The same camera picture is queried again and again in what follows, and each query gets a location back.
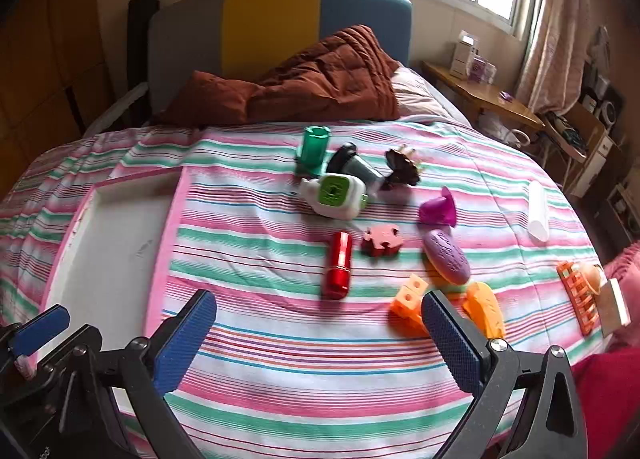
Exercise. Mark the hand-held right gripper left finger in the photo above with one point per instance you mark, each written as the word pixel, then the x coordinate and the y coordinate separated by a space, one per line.
pixel 185 344

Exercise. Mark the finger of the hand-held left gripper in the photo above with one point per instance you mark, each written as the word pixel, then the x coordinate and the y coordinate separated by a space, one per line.
pixel 47 321
pixel 45 370

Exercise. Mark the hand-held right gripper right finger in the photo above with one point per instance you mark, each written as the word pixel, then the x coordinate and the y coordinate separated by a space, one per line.
pixel 452 344

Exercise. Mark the yellow plastic toy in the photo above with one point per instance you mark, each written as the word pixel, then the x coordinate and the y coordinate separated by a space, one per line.
pixel 485 311

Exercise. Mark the orange block toy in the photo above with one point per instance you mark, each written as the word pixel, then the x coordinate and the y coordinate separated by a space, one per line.
pixel 407 306

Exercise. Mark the purple oval soap toy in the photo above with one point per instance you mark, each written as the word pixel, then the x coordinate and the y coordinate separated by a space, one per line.
pixel 447 256

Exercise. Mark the pink tray box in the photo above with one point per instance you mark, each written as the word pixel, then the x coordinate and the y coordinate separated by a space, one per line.
pixel 115 249

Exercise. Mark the red puzzle piece toy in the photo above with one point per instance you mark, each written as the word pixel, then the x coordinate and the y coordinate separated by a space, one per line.
pixel 380 239

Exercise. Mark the magenta perforated dome toy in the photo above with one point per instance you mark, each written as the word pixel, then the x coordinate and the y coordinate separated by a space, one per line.
pixel 439 209

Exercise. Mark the red metallic cylinder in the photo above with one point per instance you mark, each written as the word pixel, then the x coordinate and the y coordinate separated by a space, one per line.
pixel 339 264

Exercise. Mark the dark brown flower-shaped toy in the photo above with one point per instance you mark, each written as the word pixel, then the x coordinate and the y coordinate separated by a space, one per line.
pixel 400 166

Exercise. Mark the white green plastic device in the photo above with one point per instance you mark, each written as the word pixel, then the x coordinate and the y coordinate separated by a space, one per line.
pixel 332 194

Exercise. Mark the grey black cylinder toy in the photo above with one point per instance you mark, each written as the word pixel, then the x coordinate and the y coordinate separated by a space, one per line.
pixel 357 169

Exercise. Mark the green plastic cup toy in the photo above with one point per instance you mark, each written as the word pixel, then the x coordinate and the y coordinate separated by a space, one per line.
pixel 314 146

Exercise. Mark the striped bedsheet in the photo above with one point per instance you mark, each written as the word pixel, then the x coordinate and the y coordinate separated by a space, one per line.
pixel 280 364

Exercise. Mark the orange rack toy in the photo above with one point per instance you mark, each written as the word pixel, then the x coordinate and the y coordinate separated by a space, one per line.
pixel 580 304

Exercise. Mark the beige egg toy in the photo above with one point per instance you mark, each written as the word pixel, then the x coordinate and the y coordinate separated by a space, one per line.
pixel 592 279

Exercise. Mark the white plastic cylinder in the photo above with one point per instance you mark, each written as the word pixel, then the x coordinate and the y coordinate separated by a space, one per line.
pixel 538 214

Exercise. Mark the white wooden block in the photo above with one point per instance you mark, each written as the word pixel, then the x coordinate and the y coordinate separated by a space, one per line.
pixel 615 309

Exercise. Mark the red cloth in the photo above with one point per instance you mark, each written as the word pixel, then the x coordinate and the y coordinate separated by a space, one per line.
pixel 610 399

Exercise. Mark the pink knitted blanket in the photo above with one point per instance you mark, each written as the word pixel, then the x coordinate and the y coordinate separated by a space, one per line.
pixel 627 269

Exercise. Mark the cluttered wooden shelf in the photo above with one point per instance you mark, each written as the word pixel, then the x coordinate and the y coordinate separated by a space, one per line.
pixel 595 154

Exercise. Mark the wooden side table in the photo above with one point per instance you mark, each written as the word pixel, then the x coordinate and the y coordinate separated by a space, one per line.
pixel 475 89

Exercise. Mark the purple box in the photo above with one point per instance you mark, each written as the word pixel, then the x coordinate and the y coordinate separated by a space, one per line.
pixel 481 70

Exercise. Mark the white box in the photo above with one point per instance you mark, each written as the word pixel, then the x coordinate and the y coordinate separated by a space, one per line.
pixel 462 59

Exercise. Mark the brown quilt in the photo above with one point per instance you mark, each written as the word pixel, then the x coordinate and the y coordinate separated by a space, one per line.
pixel 310 84

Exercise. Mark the beige patterned curtain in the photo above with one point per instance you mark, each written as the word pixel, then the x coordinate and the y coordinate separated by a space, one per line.
pixel 555 39

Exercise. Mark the grey yellow blue headboard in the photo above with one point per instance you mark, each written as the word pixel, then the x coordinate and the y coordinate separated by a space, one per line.
pixel 270 24

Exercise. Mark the white bed rail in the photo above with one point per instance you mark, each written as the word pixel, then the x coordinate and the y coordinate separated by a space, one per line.
pixel 117 109

